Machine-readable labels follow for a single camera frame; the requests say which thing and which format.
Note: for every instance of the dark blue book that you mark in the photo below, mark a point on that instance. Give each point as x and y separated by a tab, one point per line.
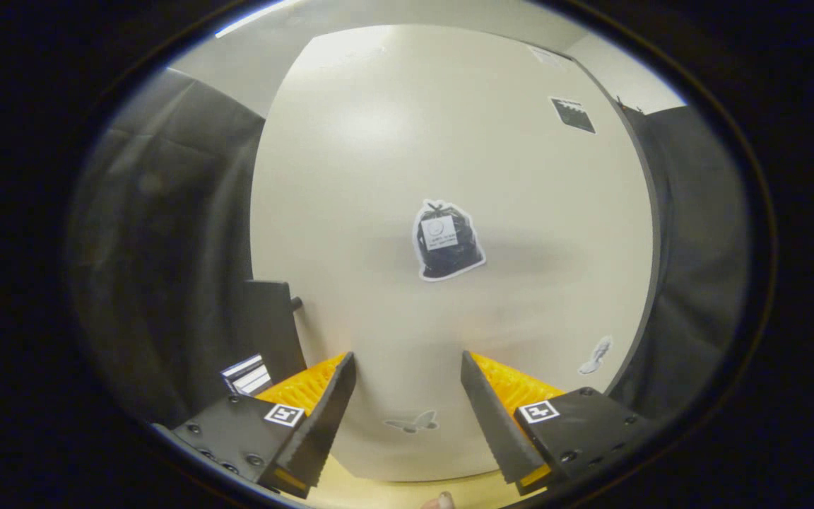
236	369

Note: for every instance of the grey cover book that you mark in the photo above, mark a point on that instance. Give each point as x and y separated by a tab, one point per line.
257	382

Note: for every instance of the white shoe cabinet door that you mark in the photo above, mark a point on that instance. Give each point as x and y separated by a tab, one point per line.
379	212

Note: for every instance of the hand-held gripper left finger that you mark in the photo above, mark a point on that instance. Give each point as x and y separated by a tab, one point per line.
322	431

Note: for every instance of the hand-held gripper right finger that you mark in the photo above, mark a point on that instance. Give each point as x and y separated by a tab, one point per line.
495	431

